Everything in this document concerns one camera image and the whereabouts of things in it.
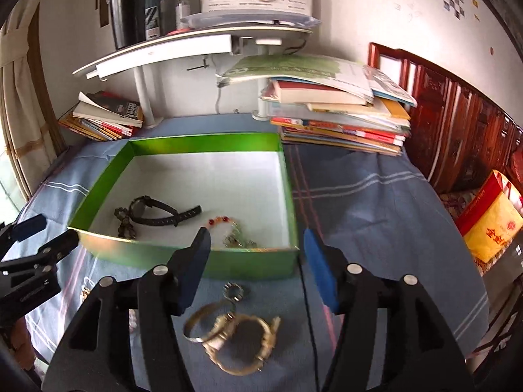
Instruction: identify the brown wooden bead bracelet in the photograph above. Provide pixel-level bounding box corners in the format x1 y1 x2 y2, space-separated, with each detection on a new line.
112 205 139 240

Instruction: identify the black wrist watch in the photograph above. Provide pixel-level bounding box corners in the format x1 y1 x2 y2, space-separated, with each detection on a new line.
128 196 202 227

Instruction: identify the crystal studded ring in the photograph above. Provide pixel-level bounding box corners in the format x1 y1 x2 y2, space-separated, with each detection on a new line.
221 281 246 304

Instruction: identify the silver bangle with charms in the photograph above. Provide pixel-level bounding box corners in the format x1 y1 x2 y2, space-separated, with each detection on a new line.
223 222 257 249

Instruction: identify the red pink bead bracelet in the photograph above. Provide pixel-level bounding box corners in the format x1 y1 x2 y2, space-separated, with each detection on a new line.
206 215 239 229

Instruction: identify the person's left hand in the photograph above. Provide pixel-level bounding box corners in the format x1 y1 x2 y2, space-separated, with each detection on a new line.
9 318 35 371

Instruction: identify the green cardboard box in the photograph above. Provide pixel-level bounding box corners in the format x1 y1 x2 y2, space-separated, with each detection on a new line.
69 133 299 281

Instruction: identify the beige curtain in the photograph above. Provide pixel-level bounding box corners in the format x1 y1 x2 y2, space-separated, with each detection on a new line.
1 3 66 201

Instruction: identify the left book stack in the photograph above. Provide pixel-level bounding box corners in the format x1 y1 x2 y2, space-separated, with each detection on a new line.
59 91 143 142

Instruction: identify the book stack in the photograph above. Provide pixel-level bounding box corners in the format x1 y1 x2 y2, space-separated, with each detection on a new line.
218 55 417 157
59 91 143 142

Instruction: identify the red yellow gift bag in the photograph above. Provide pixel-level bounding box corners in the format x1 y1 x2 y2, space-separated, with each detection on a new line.
455 170 522 264

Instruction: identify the red wooden headboard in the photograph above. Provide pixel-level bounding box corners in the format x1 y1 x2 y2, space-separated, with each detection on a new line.
368 42 522 194

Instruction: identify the black thermos bottle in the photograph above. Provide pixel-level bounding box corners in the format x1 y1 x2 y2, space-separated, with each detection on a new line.
108 0 145 50

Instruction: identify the right book stack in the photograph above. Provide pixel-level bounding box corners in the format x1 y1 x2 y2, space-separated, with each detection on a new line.
218 55 417 157

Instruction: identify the small white bottle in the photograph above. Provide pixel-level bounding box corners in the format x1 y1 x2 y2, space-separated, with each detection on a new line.
176 0 191 30

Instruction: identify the dark box on shelf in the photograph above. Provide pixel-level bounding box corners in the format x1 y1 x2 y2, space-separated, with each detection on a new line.
145 0 177 41

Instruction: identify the white desk lamp shelf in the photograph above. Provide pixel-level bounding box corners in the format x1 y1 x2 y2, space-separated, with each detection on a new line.
72 24 314 129

